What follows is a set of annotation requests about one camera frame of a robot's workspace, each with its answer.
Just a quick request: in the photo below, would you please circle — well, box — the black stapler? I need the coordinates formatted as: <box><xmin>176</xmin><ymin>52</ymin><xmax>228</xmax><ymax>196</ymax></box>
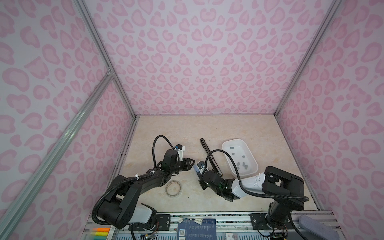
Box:
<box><xmin>200</xmin><ymin>138</ymin><xmax>223</xmax><ymax>177</ymax></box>

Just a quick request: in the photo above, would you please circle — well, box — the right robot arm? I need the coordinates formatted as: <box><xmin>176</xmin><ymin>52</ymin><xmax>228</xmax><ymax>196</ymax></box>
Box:
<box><xmin>194</xmin><ymin>150</ymin><xmax>309</xmax><ymax>230</ymax></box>

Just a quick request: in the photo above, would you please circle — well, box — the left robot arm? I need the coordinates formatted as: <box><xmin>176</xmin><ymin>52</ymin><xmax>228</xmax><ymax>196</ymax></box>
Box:
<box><xmin>91</xmin><ymin>135</ymin><xmax>196</xmax><ymax>230</ymax></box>

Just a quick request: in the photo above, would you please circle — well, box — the clear tape roll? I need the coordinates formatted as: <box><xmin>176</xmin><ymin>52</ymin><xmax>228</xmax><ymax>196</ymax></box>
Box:
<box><xmin>165</xmin><ymin>181</ymin><xmax>182</xmax><ymax>198</ymax></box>

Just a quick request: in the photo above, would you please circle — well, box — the white plastic tray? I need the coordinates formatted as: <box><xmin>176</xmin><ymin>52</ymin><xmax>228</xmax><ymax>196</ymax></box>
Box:
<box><xmin>222</xmin><ymin>139</ymin><xmax>259</xmax><ymax>179</ymax></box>

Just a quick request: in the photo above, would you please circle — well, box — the highlighter marker set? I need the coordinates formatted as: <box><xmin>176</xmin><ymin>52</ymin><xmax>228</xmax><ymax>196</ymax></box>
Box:
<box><xmin>91</xmin><ymin>226</ymin><xmax>118</xmax><ymax>240</ymax></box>

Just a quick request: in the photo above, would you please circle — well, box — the grey cloth pad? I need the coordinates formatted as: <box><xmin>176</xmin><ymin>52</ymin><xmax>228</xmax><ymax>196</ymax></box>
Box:
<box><xmin>299</xmin><ymin>215</ymin><xmax>340</xmax><ymax>240</ymax></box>

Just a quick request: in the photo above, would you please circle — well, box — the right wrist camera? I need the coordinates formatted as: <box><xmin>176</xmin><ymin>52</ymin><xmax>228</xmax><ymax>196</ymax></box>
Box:
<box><xmin>195</xmin><ymin>161</ymin><xmax>208</xmax><ymax>178</ymax></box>

